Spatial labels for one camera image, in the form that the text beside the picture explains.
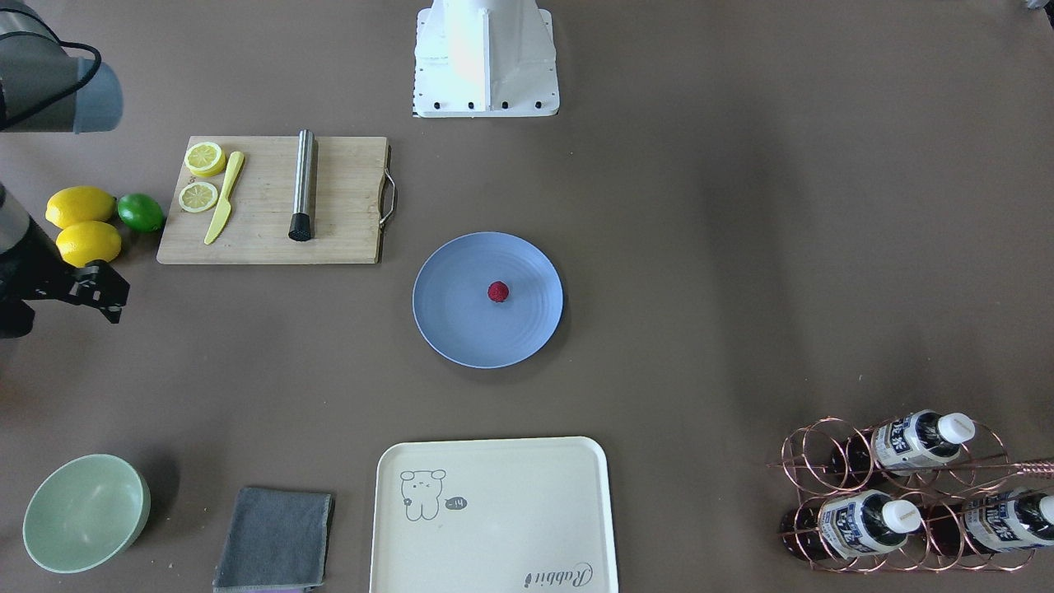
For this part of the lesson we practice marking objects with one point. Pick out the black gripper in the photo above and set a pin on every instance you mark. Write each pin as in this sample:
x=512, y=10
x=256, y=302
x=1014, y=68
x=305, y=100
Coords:
x=34, y=265

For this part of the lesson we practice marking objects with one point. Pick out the blue plate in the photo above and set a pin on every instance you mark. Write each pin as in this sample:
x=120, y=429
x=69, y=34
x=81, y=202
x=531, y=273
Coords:
x=454, y=315

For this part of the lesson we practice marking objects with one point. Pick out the red strawberry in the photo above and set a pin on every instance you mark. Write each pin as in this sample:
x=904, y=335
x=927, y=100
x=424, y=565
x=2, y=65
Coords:
x=498, y=292

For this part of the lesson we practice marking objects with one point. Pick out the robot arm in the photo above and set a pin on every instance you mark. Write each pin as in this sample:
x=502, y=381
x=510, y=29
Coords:
x=50, y=85

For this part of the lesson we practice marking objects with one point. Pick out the yellow lemon outer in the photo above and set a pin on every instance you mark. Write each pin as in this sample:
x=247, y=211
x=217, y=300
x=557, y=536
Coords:
x=81, y=243

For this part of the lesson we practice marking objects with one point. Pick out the green lime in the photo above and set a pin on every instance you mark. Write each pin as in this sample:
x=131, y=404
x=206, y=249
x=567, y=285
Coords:
x=140, y=212

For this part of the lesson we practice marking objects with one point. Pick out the yellow lemon near bowl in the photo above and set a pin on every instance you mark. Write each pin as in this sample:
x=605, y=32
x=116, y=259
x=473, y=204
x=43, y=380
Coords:
x=81, y=203

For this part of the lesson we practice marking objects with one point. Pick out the lemon slice upper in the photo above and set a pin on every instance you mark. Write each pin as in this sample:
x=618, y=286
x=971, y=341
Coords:
x=198, y=197

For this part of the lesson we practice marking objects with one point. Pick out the yellow plastic knife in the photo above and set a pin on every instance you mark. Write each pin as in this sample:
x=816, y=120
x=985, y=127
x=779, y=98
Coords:
x=223, y=208

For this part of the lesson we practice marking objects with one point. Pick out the lemon half lower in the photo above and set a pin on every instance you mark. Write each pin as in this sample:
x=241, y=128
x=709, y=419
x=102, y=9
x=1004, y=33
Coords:
x=205, y=159

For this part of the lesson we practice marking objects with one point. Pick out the steel muddler black cap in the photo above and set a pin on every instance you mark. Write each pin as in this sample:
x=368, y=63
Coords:
x=302, y=220

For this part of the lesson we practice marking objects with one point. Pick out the green bowl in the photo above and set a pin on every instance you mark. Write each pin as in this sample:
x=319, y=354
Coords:
x=85, y=513

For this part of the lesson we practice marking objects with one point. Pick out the wooden cutting board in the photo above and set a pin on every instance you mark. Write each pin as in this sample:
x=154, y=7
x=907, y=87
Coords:
x=349, y=207

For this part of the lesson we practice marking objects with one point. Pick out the grey folded cloth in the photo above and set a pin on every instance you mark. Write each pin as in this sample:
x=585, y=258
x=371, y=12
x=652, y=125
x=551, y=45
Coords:
x=277, y=542

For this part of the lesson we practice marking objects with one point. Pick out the cream rabbit tray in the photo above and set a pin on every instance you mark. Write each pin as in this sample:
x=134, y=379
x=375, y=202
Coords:
x=497, y=515

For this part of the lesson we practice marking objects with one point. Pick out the tea bottle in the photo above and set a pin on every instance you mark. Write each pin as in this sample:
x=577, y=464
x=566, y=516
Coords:
x=1006, y=522
x=868, y=523
x=923, y=440

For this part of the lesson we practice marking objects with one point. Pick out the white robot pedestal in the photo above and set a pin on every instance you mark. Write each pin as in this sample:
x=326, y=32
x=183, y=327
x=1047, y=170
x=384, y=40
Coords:
x=485, y=59

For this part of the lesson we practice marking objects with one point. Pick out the copper wire bottle rack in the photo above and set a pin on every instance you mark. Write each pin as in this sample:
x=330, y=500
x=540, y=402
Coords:
x=985, y=469

